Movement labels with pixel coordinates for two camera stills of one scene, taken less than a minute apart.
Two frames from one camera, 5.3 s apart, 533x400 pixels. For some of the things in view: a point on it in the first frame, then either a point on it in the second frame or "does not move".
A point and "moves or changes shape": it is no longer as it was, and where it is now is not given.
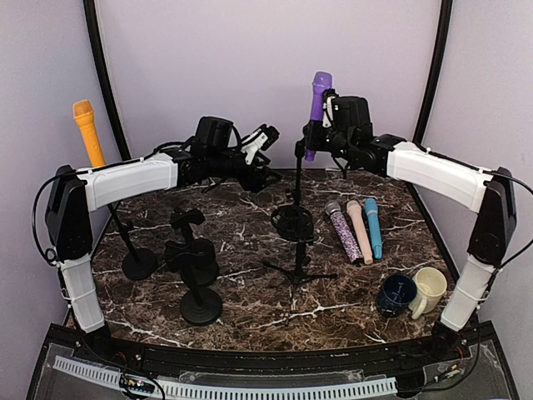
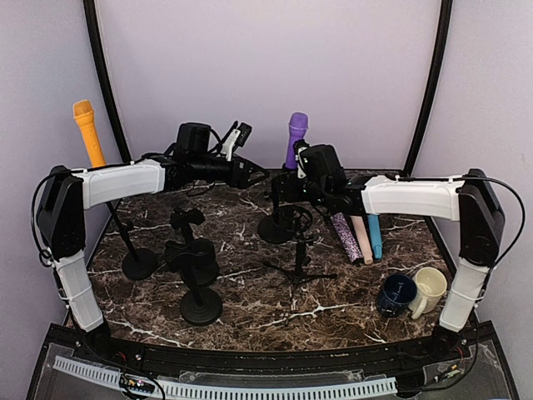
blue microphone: [372, 212] does not move
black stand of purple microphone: [299, 151] moves or changes shape
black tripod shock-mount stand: [296, 223] does not move
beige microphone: [356, 212] does not move
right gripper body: [317, 142] to [286, 184]
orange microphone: [84, 115] does not move
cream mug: [430, 283] does not move
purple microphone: [322, 82] to [298, 126]
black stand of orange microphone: [139, 264] does not move
